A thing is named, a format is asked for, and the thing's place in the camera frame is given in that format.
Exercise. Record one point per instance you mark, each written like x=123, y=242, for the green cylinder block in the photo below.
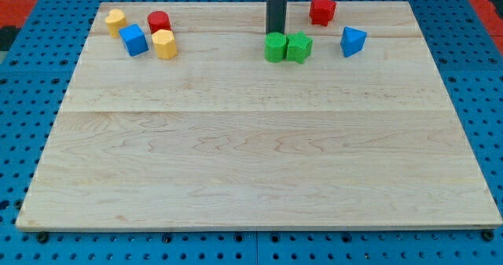
x=275, y=46

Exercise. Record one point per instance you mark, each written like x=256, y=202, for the blue triangular block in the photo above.
x=352, y=41

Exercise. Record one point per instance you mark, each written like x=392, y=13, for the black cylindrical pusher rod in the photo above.
x=276, y=16

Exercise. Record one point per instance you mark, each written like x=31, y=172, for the blue cube block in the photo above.
x=134, y=40

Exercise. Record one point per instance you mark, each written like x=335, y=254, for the red cylinder block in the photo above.
x=158, y=20

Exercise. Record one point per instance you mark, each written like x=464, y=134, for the red star block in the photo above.
x=322, y=12

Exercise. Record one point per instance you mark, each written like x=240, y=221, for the light wooden board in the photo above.
x=217, y=138

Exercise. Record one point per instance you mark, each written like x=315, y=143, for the green star block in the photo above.
x=299, y=47

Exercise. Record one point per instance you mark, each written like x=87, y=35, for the yellow octagon block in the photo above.
x=164, y=44

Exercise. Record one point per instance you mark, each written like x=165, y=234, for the yellow heart block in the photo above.
x=115, y=20

